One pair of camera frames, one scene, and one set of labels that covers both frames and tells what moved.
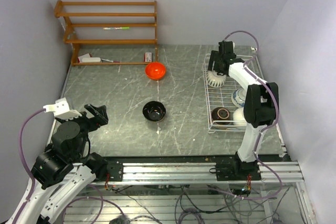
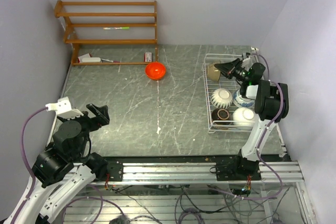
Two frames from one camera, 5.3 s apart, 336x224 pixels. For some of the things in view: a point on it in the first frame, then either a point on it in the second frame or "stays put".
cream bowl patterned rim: [215, 80] → [221, 98]
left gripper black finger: [101, 112] stays put
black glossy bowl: [154, 111] → [213, 73]
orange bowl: [155, 71] stays put
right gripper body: [218, 70] → [241, 75]
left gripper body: [87, 124] stays put
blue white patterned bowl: [238, 97] stays put
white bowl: [238, 118] stays put
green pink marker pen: [117, 28] stays put
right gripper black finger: [214, 56] → [229, 67]
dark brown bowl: [221, 114] stays put
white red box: [88, 58] stays put
